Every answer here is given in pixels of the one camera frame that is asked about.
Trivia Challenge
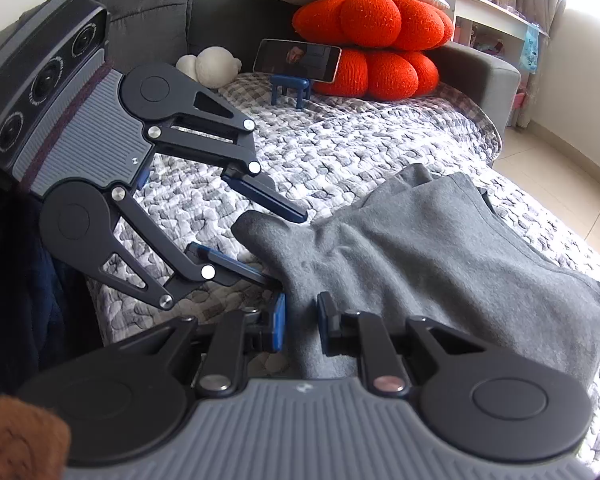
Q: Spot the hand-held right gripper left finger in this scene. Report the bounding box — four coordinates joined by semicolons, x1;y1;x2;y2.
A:
114;291;287;396

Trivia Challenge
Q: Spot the blue phone stand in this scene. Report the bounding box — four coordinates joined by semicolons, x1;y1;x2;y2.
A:
271;72;312;110

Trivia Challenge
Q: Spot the light blue plastic bag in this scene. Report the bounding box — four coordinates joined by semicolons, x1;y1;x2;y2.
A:
520;24;541;73

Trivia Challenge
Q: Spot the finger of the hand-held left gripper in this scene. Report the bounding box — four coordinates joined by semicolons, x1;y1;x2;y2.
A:
87;186;286;309
147;76;309;224

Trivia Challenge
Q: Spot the orange pumpkin cushion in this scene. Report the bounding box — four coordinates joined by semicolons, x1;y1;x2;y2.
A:
292;0;455;101

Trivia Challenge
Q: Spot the brown fuzzy band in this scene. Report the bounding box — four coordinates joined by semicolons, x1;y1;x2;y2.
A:
0;395;71;480

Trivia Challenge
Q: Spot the smartphone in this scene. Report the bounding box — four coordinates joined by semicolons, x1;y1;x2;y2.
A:
253;38;342;83

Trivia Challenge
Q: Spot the grey t-shirt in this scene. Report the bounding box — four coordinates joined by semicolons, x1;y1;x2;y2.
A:
231;164;600;386

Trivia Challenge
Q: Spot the white plush toy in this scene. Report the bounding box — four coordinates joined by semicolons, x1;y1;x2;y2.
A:
176;46;242;88

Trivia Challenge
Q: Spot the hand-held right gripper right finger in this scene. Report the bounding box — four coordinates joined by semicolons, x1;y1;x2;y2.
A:
316;291;486;396

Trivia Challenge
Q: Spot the grey quilted blanket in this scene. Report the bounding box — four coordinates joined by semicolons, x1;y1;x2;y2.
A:
85;72;600;471

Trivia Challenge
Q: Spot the dark blue cloth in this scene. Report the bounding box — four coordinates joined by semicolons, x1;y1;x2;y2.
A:
0;160;101;396

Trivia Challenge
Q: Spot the grey sofa armrest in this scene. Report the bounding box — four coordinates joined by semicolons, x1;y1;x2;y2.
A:
0;0;522;146

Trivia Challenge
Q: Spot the white bookshelf desk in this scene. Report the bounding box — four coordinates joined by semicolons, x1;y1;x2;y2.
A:
395;0;551;131

